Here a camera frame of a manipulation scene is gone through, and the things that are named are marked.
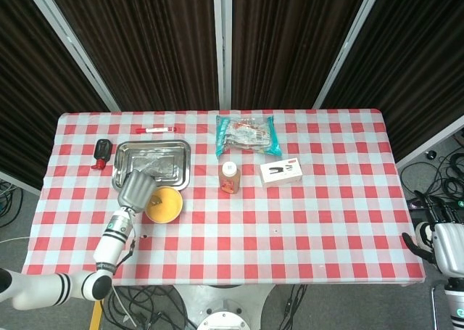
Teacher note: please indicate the yellow bowl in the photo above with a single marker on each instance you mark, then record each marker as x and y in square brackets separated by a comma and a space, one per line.
[163, 222]

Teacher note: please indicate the teal clear snack bag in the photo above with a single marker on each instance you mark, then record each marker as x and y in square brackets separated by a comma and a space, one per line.
[246, 136]

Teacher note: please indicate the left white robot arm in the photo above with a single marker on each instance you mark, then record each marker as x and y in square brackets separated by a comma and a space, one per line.
[108, 246]

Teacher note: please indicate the red white checked tablecloth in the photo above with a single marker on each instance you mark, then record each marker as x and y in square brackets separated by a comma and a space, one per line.
[290, 217]

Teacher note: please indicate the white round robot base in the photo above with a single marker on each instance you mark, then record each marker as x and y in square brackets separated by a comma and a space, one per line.
[221, 308]

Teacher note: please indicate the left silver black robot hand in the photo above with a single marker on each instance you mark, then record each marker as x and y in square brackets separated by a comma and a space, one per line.
[136, 192]

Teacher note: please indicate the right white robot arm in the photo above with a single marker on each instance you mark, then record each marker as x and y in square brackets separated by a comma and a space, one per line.
[455, 301]

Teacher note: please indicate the black floor device with labels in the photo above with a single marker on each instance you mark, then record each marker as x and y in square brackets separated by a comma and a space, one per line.
[417, 204]

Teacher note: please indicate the white stapler box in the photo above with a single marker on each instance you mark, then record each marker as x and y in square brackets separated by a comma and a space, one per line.
[281, 174]

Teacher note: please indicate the white partition post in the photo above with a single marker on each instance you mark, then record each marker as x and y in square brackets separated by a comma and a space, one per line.
[222, 47]
[73, 47]
[348, 47]

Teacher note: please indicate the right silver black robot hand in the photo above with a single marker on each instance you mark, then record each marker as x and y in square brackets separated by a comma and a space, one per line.
[449, 246]

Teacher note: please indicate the stainless steel rectangular tray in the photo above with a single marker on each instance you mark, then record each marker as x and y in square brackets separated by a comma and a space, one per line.
[156, 156]

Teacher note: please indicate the black round floor knob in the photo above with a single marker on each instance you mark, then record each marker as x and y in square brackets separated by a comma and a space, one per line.
[431, 154]

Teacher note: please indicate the dark pleated partition panel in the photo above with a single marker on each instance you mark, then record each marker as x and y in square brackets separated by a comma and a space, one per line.
[290, 47]
[417, 72]
[36, 90]
[152, 47]

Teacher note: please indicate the grey metal tube stand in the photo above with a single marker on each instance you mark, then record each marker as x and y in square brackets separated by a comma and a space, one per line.
[433, 308]

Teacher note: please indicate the red white marker pen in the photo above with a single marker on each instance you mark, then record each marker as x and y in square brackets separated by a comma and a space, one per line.
[156, 130]

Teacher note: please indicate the brown juice bottle white cap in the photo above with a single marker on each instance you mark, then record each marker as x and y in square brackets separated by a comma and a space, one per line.
[229, 181]

